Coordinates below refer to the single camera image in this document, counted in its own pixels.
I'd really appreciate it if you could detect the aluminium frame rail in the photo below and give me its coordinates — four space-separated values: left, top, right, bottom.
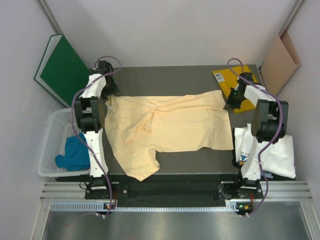
40 181 313 202

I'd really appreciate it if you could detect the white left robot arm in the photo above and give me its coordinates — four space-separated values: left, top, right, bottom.
72 60 119 199

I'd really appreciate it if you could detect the white folded t shirt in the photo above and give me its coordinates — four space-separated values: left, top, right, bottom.
233 123 296 179

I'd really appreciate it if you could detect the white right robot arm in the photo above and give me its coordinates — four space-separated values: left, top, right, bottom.
223 72 289 198

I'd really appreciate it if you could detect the green binder folder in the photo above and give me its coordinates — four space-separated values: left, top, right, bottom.
34 34 90 108

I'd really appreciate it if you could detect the perforated cable duct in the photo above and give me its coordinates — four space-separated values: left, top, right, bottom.
50 200 252 213

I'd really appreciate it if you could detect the beige cardboard folder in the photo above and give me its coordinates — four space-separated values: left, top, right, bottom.
260 31 301 96

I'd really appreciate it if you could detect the blue t shirt in basket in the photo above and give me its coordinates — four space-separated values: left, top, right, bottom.
55 136 90 171

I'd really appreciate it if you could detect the cream yellow t shirt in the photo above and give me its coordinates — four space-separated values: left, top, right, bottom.
104 90 234 181

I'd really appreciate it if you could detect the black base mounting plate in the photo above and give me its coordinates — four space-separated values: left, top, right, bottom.
85 182 263 203

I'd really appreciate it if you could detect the yellow plastic folder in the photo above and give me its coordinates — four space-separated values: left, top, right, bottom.
212 68 255 114

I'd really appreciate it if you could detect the white plastic basket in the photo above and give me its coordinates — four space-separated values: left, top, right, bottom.
37 108 90 178

